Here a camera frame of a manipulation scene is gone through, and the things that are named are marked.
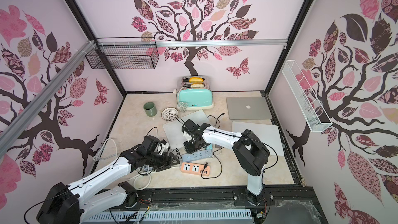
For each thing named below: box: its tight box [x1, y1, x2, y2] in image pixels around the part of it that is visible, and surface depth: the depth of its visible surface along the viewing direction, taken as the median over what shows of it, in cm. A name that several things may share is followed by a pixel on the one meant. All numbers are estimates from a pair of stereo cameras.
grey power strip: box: [181, 148, 212, 163], surface depth 87 cm
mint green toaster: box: [176, 75, 214, 111], surface depth 103 cm
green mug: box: [143, 101, 158, 117], surface depth 109 cm
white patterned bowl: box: [160, 106, 179, 121], surface depth 106 cm
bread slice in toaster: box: [189, 76, 204, 84], surface depth 104 cm
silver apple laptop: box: [225, 96, 273, 120], surface depth 116 cm
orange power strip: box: [180, 161, 211, 176], surface depth 83 cm
